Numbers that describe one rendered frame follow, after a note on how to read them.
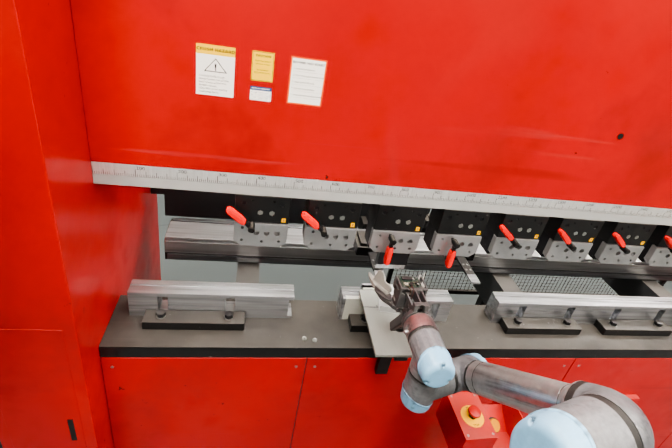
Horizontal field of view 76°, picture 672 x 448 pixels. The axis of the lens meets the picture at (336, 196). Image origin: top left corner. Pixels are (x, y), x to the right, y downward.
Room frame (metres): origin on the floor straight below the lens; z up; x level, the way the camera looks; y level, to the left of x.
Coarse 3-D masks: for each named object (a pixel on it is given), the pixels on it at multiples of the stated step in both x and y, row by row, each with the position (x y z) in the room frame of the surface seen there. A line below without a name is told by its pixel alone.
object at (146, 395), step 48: (144, 384) 0.82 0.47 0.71; (192, 384) 0.85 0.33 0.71; (240, 384) 0.89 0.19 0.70; (288, 384) 0.92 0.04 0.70; (336, 384) 0.95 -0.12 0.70; (384, 384) 0.99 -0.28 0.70; (624, 384) 1.21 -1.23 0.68; (144, 432) 0.82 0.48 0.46; (192, 432) 0.85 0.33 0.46; (240, 432) 0.89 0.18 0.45; (288, 432) 0.93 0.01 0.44; (336, 432) 0.96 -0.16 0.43; (384, 432) 1.01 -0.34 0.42; (432, 432) 1.05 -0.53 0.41
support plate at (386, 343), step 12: (372, 300) 1.05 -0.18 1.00; (372, 312) 1.00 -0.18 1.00; (384, 312) 1.01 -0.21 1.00; (372, 324) 0.95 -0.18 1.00; (384, 324) 0.96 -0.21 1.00; (372, 336) 0.90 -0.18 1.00; (384, 336) 0.91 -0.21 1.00; (396, 336) 0.92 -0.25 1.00; (384, 348) 0.87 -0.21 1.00; (396, 348) 0.87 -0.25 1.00; (408, 348) 0.88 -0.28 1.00
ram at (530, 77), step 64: (128, 0) 0.93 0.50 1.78; (192, 0) 0.96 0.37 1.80; (256, 0) 0.99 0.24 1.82; (320, 0) 1.02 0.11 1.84; (384, 0) 1.05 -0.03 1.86; (448, 0) 1.08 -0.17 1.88; (512, 0) 1.11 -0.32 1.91; (576, 0) 1.15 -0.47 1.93; (640, 0) 1.18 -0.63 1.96; (128, 64) 0.93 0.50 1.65; (192, 64) 0.96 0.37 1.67; (384, 64) 1.05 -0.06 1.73; (448, 64) 1.09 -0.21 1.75; (512, 64) 1.12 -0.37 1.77; (576, 64) 1.16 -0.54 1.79; (640, 64) 1.20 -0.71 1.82; (128, 128) 0.93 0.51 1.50; (192, 128) 0.96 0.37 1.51; (256, 128) 0.99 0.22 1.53; (320, 128) 1.03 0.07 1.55; (384, 128) 1.06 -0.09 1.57; (448, 128) 1.10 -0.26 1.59; (512, 128) 1.14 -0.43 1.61; (576, 128) 1.18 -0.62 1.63; (640, 128) 1.22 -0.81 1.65; (256, 192) 0.99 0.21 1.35; (320, 192) 1.03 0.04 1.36; (512, 192) 1.16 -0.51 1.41; (576, 192) 1.20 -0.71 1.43; (640, 192) 1.25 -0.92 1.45
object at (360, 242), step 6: (360, 234) 1.36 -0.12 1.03; (354, 240) 1.35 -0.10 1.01; (360, 240) 1.33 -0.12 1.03; (354, 246) 1.34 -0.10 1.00; (360, 246) 1.30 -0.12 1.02; (366, 246) 1.31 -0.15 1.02; (360, 252) 1.30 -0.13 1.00; (366, 252) 1.30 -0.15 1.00; (372, 252) 1.31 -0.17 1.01; (372, 258) 1.27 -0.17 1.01; (372, 264) 1.23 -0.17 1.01; (378, 270) 1.21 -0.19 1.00
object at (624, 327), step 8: (600, 320) 1.28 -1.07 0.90; (608, 320) 1.29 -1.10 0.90; (616, 320) 1.30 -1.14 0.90; (624, 320) 1.31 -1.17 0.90; (632, 320) 1.32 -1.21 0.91; (640, 320) 1.33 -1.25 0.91; (648, 320) 1.34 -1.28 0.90; (600, 328) 1.26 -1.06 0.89; (608, 328) 1.25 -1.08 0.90; (616, 328) 1.25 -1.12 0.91; (624, 328) 1.26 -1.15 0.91; (632, 328) 1.27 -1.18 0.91; (640, 328) 1.28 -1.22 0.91; (648, 328) 1.29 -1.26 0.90; (656, 328) 1.30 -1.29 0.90; (664, 328) 1.31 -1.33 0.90
